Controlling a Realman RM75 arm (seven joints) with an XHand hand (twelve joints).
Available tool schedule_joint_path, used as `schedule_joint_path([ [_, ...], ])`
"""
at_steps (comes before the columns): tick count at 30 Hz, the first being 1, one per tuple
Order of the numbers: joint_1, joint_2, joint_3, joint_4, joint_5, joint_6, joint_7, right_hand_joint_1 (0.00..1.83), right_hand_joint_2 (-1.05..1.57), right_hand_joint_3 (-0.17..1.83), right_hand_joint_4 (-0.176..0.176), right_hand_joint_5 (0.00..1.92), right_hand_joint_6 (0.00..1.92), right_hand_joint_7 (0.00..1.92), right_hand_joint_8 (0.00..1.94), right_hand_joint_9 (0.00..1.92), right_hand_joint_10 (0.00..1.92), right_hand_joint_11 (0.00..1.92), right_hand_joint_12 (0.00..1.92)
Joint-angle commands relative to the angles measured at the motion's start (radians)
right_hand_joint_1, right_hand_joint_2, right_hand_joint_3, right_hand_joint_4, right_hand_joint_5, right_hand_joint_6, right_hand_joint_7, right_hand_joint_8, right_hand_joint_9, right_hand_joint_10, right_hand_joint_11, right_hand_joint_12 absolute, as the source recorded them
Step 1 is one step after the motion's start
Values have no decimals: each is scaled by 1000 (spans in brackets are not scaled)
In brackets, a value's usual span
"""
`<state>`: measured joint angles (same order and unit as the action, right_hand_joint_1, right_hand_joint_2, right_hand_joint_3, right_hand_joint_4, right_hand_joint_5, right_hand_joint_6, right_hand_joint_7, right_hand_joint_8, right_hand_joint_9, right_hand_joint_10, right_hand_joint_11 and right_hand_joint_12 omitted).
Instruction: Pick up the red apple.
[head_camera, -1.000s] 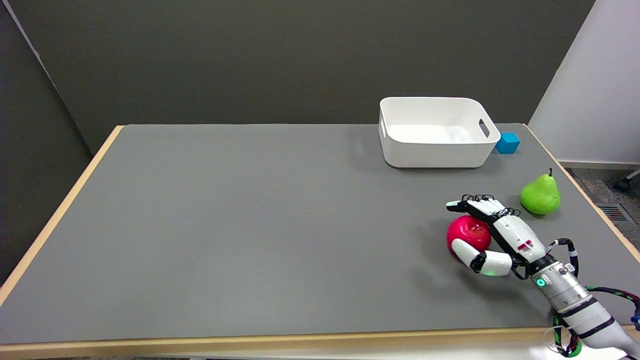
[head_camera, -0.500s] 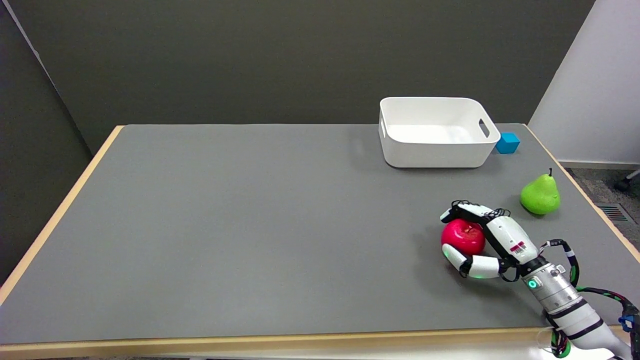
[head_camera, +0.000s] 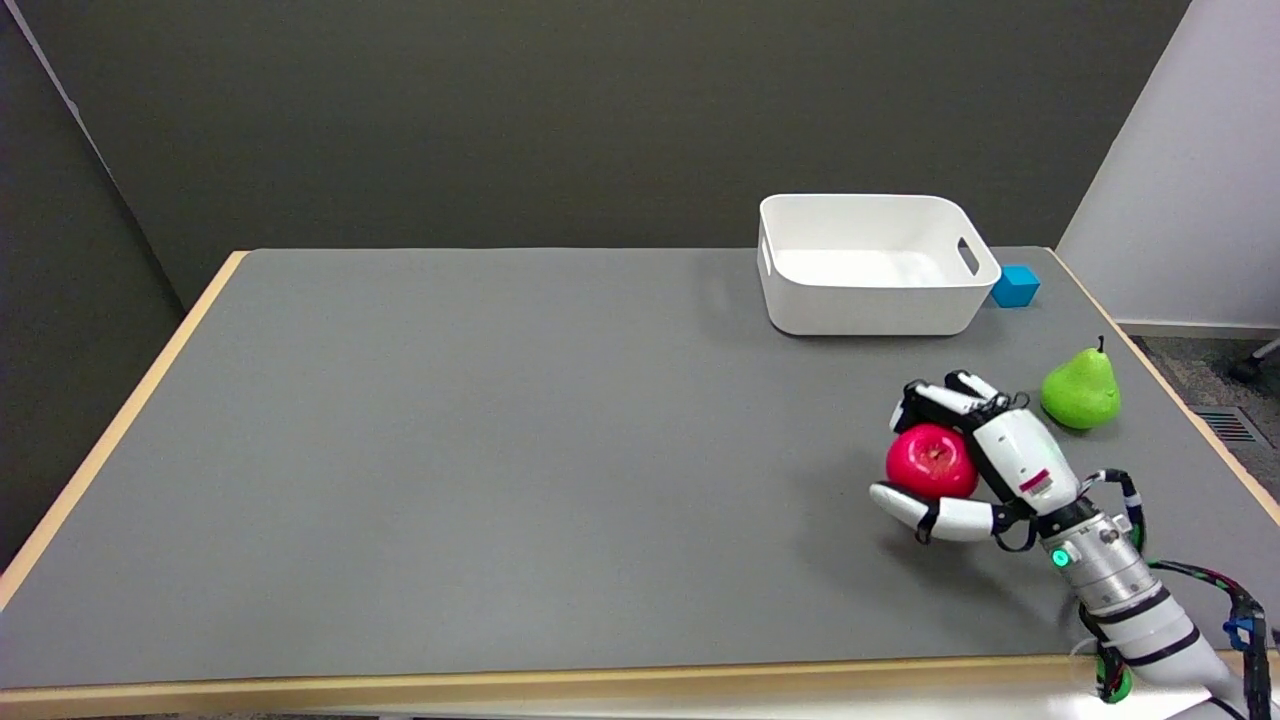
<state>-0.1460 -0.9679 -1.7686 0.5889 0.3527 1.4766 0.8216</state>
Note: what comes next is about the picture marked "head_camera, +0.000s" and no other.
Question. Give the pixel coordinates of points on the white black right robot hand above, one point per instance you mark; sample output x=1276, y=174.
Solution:
x=1020, y=450

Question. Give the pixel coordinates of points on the red apple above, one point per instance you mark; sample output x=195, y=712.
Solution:
x=930, y=462

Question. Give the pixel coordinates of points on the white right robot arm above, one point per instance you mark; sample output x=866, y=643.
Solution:
x=1130, y=595

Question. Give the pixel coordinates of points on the green pear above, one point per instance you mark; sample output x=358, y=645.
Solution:
x=1080, y=395

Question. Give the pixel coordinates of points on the blue cube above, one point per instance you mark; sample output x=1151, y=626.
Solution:
x=1016, y=287

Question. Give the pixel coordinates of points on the floor vent grille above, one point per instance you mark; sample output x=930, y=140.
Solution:
x=1228, y=427

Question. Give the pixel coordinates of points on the white plastic storage bin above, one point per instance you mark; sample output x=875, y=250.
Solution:
x=870, y=295

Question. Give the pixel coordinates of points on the black chair caster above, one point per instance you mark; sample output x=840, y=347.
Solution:
x=1250, y=365

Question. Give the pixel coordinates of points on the grey table mat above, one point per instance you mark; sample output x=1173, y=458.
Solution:
x=500, y=450

